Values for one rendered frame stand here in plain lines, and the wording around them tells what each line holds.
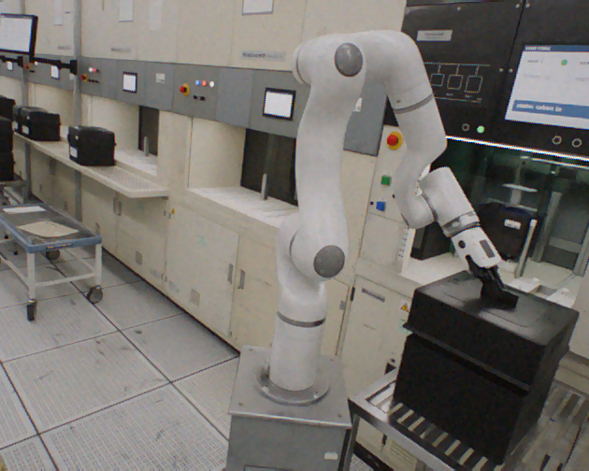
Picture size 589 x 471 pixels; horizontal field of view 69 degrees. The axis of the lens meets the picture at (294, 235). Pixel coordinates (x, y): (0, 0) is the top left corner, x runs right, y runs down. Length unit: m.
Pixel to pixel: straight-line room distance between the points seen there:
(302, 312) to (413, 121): 0.49
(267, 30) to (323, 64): 1.37
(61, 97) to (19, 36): 1.71
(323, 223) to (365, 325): 1.00
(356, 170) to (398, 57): 0.86
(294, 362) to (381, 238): 0.80
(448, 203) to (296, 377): 0.55
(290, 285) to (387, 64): 0.52
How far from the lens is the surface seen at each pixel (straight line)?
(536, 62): 1.50
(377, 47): 0.96
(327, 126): 0.89
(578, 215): 2.37
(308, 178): 0.90
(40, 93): 5.48
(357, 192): 1.75
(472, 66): 1.57
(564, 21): 1.51
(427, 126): 1.01
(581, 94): 1.46
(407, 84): 0.98
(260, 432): 1.08
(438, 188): 1.10
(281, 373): 1.08
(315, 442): 1.10
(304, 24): 2.03
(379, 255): 1.73
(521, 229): 2.03
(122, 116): 4.15
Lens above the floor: 1.42
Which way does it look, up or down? 17 degrees down
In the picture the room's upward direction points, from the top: 8 degrees clockwise
